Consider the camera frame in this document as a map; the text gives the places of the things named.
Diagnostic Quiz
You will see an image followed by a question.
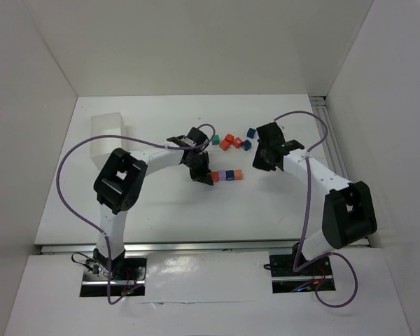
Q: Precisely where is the aluminium rail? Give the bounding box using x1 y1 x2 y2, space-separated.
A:
309 96 351 181
41 239 297 255

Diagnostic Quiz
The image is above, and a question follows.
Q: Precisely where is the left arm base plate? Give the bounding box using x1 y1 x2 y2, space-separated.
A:
71 252 147 298

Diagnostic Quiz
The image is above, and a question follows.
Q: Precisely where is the dark blue wood block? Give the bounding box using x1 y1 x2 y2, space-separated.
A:
225 170 235 181

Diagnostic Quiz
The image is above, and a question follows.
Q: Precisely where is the blue wood block far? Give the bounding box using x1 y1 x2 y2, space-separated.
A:
246 128 256 139

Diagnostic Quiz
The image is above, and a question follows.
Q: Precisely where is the aluminium rail right side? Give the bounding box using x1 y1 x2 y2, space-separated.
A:
309 96 351 181

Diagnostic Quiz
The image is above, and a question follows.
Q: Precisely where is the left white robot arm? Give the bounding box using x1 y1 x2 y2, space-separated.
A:
93 127 214 277

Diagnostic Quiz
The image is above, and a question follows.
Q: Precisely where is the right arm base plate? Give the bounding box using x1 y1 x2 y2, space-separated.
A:
263 255 336 294

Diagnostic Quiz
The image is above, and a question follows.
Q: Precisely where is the teal wood block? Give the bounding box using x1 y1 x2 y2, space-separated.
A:
211 135 220 146

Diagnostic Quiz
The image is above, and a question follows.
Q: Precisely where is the aluminium rail front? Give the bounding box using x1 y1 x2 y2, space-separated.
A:
41 239 297 255

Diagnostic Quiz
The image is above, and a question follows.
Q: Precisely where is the orange wood block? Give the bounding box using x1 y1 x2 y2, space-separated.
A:
234 169 243 180

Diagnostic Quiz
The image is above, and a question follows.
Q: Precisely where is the white plastic bin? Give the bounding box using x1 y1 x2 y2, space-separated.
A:
89 112 127 170

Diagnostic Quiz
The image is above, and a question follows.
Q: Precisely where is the red wood block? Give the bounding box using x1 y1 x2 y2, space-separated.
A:
211 171 219 183
225 134 234 144

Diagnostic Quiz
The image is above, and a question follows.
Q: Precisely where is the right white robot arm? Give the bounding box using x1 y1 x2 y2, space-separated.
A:
253 122 377 272

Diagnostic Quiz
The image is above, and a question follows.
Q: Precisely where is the purple wood block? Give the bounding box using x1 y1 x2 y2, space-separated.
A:
218 170 227 181

